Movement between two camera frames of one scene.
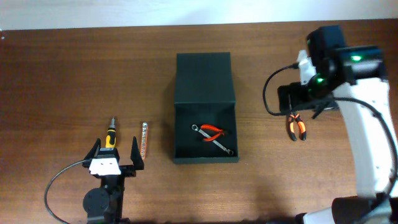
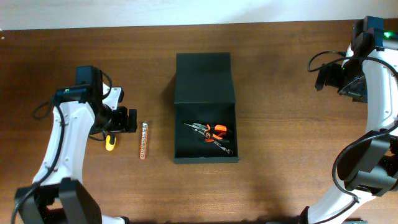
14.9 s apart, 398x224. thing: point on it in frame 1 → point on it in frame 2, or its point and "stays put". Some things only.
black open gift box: [204, 95] stays put
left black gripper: [130, 170] → [122, 124]
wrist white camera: [104, 167] → [112, 100]
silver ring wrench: [195, 127] stays put
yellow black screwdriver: [111, 137] stays put
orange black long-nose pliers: [301, 126] → [217, 131]
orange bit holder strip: [145, 127] stays put
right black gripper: [296, 104] → [358, 93]
